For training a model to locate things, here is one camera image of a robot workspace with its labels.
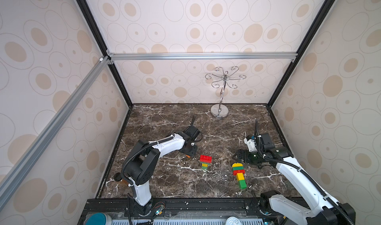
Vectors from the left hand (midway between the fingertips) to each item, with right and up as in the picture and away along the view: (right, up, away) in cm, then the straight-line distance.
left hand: (195, 151), depth 91 cm
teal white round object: (-44, -25, -24) cm, 56 cm away
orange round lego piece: (-4, -3, -1) cm, 5 cm away
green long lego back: (+25, -9, -5) cm, 27 cm away
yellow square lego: (+6, -6, -7) cm, 11 cm away
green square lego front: (+25, -15, -11) cm, 32 cm away
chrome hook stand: (+20, +26, +24) cm, 40 cm away
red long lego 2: (+25, -10, -7) cm, 27 cm away
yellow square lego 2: (+25, -12, -9) cm, 29 cm away
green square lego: (+6, -9, -3) cm, 11 cm away
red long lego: (+5, -1, -11) cm, 12 cm away
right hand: (+27, -1, -10) cm, 29 cm away
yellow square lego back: (+25, -7, -4) cm, 26 cm away
